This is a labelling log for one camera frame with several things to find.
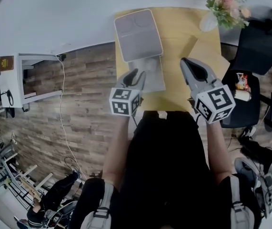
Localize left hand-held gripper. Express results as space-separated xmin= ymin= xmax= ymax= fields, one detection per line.
xmin=109 ymin=68 xmax=148 ymax=117

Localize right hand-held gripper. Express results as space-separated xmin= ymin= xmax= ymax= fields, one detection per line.
xmin=180 ymin=57 xmax=236 ymax=125

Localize grey tray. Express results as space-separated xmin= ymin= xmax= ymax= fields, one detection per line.
xmin=113 ymin=8 xmax=167 ymax=92

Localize person's left forearm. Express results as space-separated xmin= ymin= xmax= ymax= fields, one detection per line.
xmin=101 ymin=114 xmax=136 ymax=192

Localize person's right forearm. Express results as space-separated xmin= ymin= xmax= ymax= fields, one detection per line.
xmin=206 ymin=120 xmax=233 ymax=187

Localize red snack packet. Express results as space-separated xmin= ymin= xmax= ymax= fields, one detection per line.
xmin=235 ymin=72 xmax=249 ymax=92

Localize white bottle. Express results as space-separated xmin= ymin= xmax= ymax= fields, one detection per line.
xmin=235 ymin=89 xmax=252 ymax=102

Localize black office chair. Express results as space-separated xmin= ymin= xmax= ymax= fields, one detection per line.
xmin=221 ymin=7 xmax=272 ymax=129

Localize pink flowers in white vase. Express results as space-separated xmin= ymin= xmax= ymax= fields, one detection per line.
xmin=199 ymin=0 xmax=252 ymax=32

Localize person's black clothing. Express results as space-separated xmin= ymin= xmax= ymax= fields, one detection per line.
xmin=70 ymin=110 xmax=263 ymax=229

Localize white side desk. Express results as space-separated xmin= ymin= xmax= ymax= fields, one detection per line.
xmin=0 ymin=52 xmax=63 ymax=109

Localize brown gold-print book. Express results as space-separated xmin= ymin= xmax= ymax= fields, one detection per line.
xmin=0 ymin=55 xmax=15 ymax=73

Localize white metal rack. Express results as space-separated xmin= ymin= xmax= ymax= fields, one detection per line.
xmin=0 ymin=125 xmax=55 ymax=211

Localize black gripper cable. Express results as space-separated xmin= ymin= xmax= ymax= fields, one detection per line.
xmin=131 ymin=114 xmax=139 ymax=130

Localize white floor cable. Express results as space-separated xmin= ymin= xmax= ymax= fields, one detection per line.
xmin=54 ymin=53 xmax=88 ymax=179

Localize black cable loop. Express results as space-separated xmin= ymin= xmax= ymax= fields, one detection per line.
xmin=5 ymin=89 xmax=15 ymax=107

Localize grey harness strap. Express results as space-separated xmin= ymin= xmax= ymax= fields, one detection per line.
xmin=80 ymin=182 xmax=115 ymax=229
xmin=228 ymin=175 xmax=256 ymax=229

